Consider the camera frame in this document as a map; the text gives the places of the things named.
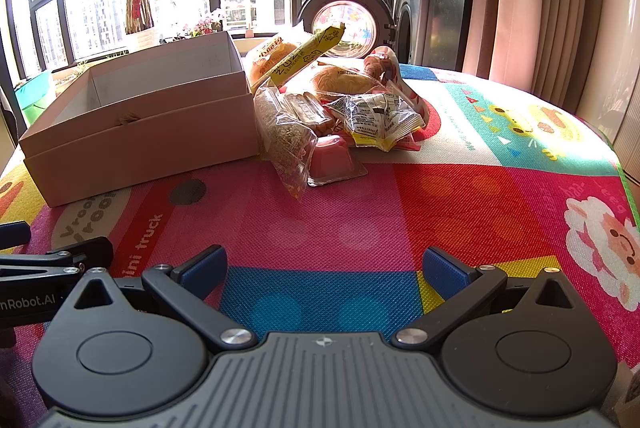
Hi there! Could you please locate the bread bun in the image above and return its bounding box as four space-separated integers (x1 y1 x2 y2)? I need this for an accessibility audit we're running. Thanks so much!
310 61 391 102

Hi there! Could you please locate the grain bar clear packet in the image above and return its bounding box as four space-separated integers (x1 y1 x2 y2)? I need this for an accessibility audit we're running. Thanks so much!
254 86 321 201

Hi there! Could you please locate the brown wafer clear packet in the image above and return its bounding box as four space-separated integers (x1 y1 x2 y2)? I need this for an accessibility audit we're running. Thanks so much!
285 91 333 134

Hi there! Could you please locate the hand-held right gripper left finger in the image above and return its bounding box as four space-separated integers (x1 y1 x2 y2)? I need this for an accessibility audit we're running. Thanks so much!
74 245 258 354

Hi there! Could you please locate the pink flower potted plant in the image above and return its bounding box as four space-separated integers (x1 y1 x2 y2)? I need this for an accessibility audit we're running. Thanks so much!
182 8 226 36

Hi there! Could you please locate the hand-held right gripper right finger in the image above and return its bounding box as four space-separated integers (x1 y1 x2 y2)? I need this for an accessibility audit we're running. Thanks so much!
391 247 576 354

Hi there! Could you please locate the round washing machine door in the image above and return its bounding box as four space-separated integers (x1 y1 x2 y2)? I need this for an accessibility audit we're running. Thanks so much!
297 0 396 59

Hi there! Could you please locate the white cardboard box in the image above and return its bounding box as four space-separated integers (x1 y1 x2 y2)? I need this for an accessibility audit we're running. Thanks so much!
17 31 261 208

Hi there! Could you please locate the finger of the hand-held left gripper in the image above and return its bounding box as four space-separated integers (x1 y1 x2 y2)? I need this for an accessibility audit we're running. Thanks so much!
0 221 32 250
0 237 114 281

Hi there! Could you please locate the red white snack packet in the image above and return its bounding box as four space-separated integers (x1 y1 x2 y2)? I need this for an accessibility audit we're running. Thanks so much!
362 46 441 144

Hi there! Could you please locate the yellow clear snack packet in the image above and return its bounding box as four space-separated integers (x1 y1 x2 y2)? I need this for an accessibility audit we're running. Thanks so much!
322 91 426 152

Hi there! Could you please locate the green bucket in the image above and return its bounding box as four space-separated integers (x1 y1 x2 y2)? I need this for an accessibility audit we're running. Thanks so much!
14 71 56 124

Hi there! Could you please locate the colourful cartoon play mat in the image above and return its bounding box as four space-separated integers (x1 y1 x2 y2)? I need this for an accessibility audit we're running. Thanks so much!
0 63 640 428

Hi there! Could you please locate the pink jelly cup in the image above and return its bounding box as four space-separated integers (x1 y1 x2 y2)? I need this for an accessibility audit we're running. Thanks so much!
306 134 368 187

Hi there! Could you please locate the yellow stick snack packet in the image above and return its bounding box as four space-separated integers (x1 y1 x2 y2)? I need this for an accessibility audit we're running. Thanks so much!
260 22 347 86

